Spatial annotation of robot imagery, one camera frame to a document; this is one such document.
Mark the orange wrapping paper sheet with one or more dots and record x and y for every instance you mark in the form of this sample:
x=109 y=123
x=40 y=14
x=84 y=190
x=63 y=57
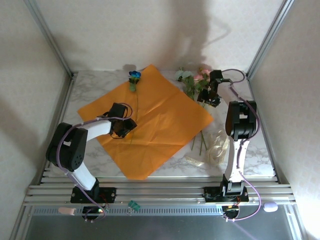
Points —
x=162 y=120

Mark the pale green artificial flower sprig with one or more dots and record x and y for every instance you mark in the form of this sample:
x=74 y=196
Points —
x=183 y=75

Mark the cream printed ribbon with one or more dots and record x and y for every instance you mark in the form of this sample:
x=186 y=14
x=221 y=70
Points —
x=217 y=150

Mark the blue artificial flower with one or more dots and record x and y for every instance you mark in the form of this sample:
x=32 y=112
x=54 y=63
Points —
x=135 y=74

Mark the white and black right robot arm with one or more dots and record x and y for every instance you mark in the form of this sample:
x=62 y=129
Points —
x=240 y=120

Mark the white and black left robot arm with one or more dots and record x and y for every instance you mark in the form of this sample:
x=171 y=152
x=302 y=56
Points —
x=75 y=152

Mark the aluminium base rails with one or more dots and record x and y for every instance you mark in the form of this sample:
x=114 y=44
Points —
x=162 y=186

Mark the green binder clip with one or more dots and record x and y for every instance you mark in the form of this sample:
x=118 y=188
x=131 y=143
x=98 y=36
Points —
x=135 y=205

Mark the black controller board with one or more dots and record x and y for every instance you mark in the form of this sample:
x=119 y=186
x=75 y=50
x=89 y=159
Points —
x=93 y=211
x=231 y=211

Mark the slotted metal strip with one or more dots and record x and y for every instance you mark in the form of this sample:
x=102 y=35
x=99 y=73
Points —
x=162 y=211

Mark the pink oblong block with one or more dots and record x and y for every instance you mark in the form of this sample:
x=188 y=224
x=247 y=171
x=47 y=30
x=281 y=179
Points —
x=67 y=211

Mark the grey metal sheet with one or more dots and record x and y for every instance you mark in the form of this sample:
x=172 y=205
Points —
x=162 y=228

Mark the lavender oval puck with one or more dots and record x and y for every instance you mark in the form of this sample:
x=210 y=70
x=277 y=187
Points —
x=270 y=207

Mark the aluminium side rail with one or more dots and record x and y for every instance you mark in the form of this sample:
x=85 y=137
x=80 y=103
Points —
x=66 y=100
x=253 y=95

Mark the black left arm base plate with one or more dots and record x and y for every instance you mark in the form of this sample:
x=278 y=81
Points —
x=110 y=193

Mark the aluminium frame post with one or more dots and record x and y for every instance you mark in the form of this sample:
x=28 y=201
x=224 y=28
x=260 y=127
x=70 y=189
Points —
x=50 y=40
x=270 y=37

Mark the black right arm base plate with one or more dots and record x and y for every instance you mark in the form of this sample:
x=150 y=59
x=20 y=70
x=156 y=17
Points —
x=212 y=195

